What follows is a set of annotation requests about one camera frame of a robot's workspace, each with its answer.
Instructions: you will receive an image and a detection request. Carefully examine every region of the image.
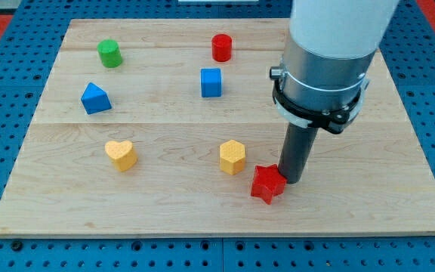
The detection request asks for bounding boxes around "blue wooden cube block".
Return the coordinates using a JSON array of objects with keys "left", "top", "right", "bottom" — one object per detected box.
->
[{"left": 200, "top": 68, "right": 222, "bottom": 97}]

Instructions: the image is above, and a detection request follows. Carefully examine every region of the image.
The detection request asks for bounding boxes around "red wooden star block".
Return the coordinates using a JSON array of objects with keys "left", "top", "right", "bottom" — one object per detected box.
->
[{"left": 251, "top": 164, "right": 287, "bottom": 205}]

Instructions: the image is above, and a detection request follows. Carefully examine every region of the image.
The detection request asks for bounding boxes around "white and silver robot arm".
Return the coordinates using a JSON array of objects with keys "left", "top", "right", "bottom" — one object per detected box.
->
[{"left": 280, "top": 0, "right": 398, "bottom": 111}]

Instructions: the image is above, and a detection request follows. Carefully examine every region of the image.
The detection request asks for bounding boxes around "yellow wooden hexagon block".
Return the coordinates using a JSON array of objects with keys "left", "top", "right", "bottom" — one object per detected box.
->
[{"left": 219, "top": 140, "right": 246, "bottom": 175}]

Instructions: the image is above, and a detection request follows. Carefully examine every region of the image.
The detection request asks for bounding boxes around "light wooden board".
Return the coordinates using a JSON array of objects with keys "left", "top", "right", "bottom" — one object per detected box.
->
[{"left": 0, "top": 19, "right": 435, "bottom": 239}]

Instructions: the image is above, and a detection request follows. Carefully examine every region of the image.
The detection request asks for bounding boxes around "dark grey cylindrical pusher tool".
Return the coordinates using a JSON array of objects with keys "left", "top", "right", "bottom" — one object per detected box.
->
[{"left": 278, "top": 123, "right": 318, "bottom": 184}]

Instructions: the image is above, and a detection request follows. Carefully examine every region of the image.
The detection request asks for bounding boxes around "red wooden cylinder block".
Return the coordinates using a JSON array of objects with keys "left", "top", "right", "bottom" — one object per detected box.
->
[{"left": 211, "top": 33, "right": 233, "bottom": 62}]

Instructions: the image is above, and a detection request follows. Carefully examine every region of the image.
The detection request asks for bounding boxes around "yellow wooden heart block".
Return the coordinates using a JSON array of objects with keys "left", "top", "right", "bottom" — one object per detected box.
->
[{"left": 104, "top": 140, "right": 138, "bottom": 172}]

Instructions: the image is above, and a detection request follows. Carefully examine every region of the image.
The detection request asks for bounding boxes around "blue wooden triangle block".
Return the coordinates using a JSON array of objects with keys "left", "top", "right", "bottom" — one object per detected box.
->
[{"left": 80, "top": 82, "right": 112, "bottom": 115}]

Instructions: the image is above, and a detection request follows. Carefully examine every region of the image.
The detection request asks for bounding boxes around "green wooden cylinder block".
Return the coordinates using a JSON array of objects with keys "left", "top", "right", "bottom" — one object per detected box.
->
[{"left": 97, "top": 39, "right": 122, "bottom": 68}]

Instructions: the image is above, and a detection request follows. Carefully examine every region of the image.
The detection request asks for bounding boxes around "black and white mounting bracket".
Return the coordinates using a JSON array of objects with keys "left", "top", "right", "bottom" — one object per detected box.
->
[{"left": 269, "top": 64, "right": 369, "bottom": 134}]

